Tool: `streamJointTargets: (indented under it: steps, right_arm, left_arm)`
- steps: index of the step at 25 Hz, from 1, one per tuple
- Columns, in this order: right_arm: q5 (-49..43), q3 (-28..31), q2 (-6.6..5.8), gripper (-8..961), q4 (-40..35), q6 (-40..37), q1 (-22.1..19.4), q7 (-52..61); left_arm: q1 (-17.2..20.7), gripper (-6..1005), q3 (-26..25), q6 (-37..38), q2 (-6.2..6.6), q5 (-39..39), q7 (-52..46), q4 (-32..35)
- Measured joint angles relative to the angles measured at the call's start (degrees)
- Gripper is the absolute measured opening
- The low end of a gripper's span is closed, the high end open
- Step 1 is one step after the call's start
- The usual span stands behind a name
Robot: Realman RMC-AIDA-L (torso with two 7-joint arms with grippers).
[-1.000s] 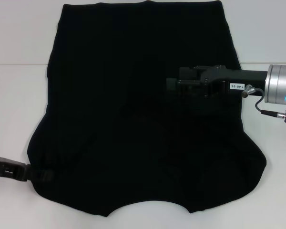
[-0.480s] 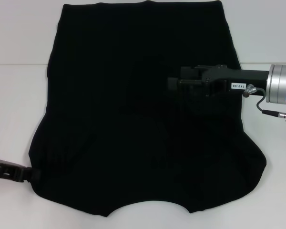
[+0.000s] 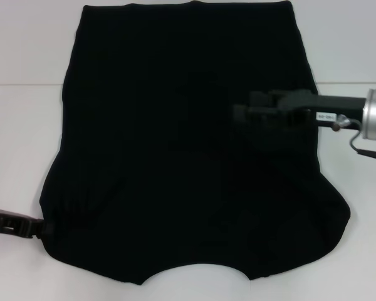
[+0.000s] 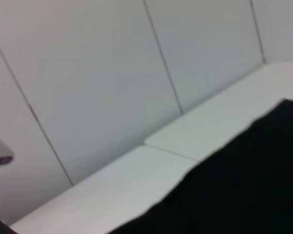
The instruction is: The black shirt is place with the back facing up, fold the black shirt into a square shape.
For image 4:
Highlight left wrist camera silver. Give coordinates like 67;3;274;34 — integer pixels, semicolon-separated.
0;137;16;167

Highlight black shirt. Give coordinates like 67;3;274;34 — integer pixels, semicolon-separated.
106;98;293;234

